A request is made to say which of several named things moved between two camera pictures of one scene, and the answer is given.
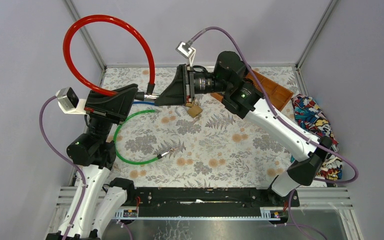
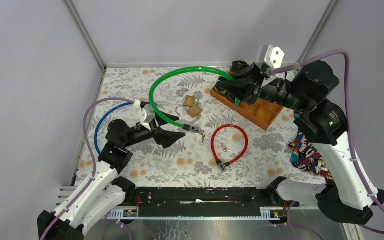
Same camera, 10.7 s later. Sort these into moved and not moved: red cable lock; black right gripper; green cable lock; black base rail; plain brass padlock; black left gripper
Moved: red cable lock; black right gripper; black left gripper; green cable lock
Not moved: black base rail; plain brass padlock
